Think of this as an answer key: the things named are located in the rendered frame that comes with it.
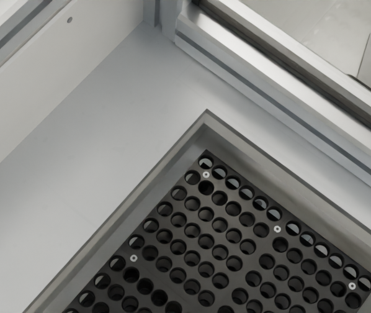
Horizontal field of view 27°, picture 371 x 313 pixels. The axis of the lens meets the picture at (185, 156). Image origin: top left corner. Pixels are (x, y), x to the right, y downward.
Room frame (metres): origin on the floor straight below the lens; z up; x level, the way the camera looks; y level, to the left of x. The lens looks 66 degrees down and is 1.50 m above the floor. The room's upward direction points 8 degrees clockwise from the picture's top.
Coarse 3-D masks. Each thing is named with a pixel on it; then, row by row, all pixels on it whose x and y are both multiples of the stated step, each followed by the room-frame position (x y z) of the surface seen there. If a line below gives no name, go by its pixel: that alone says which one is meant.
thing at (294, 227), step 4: (220, 172) 0.27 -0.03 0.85; (224, 172) 0.27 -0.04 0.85; (224, 176) 0.27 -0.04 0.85; (228, 180) 0.27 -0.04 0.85; (232, 180) 0.27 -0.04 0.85; (236, 184) 0.26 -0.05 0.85; (244, 192) 0.26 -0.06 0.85; (248, 192) 0.26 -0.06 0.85; (252, 196) 0.25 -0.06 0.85; (256, 200) 0.25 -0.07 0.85; (260, 200) 0.25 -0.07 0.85; (260, 204) 0.25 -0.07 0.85; (264, 204) 0.25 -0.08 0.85; (264, 208) 0.24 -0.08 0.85; (272, 212) 0.24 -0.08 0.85; (276, 212) 0.24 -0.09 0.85; (276, 216) 0.24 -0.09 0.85; (288, 224) 0.23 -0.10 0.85; (292, 224) 0.23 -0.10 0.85; (292, 228) 0.23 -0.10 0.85; (296, 228) 0.23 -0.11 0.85; (296, 232) 0.23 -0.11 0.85; (304, 236) 0.22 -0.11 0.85; (308, 236) 0.22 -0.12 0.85; (308, 240) 0.22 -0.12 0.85
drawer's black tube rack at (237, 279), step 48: (192, 192) 0.23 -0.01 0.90; (240, 192) 0.25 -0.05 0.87; (144, 240) 0.18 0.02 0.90; (192, 240) 0.19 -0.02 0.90; (240, 240) 0.19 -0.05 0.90; (288, 240) 0.20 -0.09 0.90; (96, 288) 0.14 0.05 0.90; (144, 288) 0.15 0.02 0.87; (192, 288) 0.16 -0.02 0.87; (240, 288) 0.16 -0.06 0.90; (288, 288) 0.16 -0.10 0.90; (336, 288) 0.17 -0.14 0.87
